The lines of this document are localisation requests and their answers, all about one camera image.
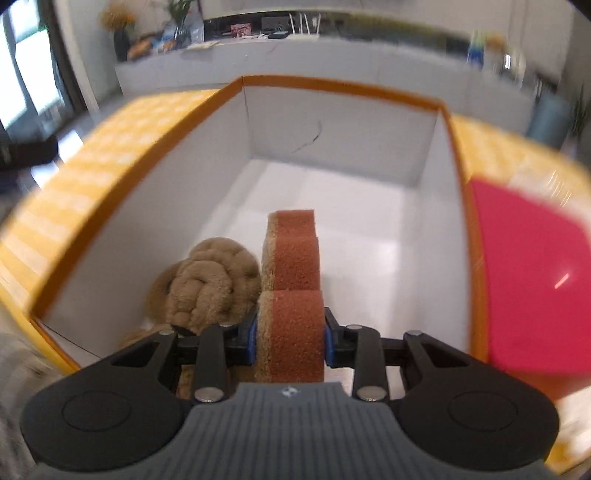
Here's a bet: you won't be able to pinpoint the white router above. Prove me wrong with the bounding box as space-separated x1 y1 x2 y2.
287 12 322 36

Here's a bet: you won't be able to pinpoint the red lid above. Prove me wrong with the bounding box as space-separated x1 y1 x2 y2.
470 179 591 376

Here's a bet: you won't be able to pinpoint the snack bags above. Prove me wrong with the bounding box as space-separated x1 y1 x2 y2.
128 28 178 58

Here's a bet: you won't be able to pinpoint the white tv cabinet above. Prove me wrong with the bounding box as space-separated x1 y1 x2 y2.
115 33 548 136

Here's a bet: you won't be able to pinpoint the glass balcony door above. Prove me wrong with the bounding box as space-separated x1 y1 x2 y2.
0 7 75 132

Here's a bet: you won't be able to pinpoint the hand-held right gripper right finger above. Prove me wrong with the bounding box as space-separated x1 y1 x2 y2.
322 307 468 402

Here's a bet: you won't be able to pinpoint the yellow checked tablecloth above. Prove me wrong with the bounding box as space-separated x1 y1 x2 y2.
0 88 591 476

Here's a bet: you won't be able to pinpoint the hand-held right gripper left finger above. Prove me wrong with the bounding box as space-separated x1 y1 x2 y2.
111 318 259 403

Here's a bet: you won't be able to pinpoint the red-brown scouring sponge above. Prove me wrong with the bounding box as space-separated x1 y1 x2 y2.
255 210 326 384

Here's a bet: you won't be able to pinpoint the brown plush toy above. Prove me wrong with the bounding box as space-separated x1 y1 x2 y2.
117 237 262 354

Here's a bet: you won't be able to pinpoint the black vase with dried flowers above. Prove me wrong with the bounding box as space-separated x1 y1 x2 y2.
99 4 138 63

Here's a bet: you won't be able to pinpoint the orange-rimmed white storage box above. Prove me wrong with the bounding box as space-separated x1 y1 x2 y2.
30 76 491 376

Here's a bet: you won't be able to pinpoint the glass vase with green plant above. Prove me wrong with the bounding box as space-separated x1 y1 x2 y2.
164 0 197 48

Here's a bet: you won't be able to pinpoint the blue-grey pedal bin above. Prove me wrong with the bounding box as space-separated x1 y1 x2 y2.
526 95 572 149

